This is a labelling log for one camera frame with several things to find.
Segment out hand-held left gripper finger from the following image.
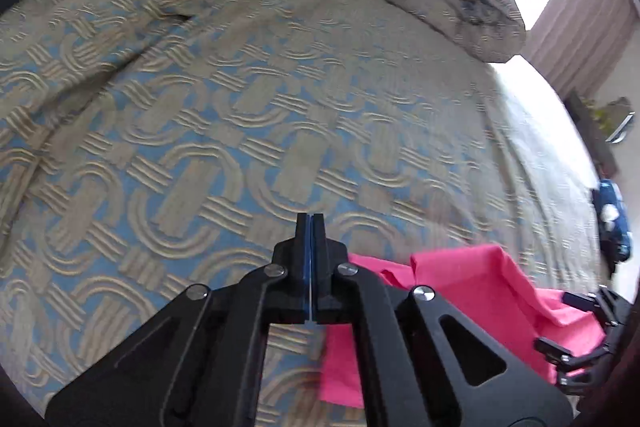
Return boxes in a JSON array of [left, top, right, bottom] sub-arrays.
[[45, 213, 312, 427], [311, 215, 572, 427]]

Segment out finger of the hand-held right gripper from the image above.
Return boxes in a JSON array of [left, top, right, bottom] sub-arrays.
[[534, 336, 610, 400], [562, 288, 628, 325]]

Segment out pink pants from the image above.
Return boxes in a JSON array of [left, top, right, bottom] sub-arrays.
[[320, 244, 608, 409]]

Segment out blue object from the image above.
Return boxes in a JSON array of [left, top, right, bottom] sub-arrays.
[[592, 179, 633, 265]]

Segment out blue and tan patterned blanket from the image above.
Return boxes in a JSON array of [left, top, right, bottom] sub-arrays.
[[0, 0, 608, 427]]

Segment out dark wooden furniture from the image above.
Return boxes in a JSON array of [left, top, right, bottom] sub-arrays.
[[567, 89, 618, 172]]

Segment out green plant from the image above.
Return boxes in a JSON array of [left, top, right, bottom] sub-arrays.
[[590, 97, 636, 142]]

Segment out beige curtain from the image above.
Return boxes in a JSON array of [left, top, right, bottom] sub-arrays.
[[522, 0, 640, 98]]

